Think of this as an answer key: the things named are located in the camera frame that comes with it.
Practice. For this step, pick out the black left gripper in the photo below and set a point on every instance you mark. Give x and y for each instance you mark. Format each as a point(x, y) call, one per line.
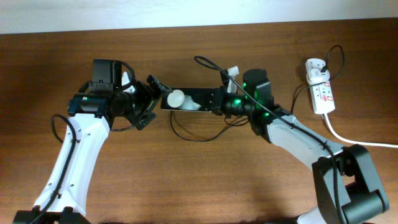
point(148, 102)

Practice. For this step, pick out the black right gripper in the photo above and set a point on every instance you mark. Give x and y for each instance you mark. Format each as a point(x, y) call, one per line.
point(221, 107)

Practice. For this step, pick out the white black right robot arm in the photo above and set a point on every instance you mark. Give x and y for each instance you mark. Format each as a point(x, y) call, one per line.
point(348, 187)

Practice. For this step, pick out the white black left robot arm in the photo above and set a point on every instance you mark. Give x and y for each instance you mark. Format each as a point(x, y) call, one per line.
point(89, 121)

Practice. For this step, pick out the white USB charger adapter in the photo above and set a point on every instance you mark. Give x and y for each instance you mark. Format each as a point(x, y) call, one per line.
point(316, 71)

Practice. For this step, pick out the white power strip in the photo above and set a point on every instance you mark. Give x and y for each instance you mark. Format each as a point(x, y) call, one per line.
point(322, 98)

